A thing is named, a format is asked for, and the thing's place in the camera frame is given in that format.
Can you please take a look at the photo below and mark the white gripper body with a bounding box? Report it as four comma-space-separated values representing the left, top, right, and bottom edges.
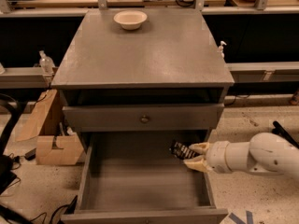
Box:
206, 141, 231, 174

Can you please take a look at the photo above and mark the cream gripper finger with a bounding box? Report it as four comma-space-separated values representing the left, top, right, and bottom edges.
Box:
183, 160, 211, 173
190, 142, 210, 155

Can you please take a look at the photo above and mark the black rxbar chocolate wrapper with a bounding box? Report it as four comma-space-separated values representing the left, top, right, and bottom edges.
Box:
170, 141, 198, 160

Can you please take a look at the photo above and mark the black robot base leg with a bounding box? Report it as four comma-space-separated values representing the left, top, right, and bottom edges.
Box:
272, 121, 299, 149

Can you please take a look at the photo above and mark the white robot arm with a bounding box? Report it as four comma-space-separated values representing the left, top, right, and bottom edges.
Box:
183, 133, 299, 180

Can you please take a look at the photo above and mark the grey upper drawer with knob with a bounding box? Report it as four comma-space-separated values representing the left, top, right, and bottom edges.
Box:
63, 104, 224, 133

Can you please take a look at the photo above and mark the open grey bottom drawer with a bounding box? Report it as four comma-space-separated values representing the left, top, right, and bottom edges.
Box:
62, 131, 228, 224

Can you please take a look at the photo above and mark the grey wooden drawer cabinet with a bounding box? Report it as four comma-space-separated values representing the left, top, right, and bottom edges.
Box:
52, 8, 234, 145

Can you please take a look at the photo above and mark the white pump bottle right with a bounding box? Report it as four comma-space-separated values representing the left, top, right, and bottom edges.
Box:
218, 41, 227, 59

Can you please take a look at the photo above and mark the brown cardboard box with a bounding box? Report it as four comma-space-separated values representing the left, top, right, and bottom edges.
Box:
36, 135, 84, 165

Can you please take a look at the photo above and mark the white paper bowl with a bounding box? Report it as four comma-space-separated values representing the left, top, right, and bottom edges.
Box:
114, 10, 148, 31

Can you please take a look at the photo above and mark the clear sanitizer bottle left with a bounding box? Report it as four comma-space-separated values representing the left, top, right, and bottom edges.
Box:
39, 50, 55, 74

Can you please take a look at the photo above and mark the black chair at left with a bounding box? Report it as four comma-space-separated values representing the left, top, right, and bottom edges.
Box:
0, 93, 26, 224

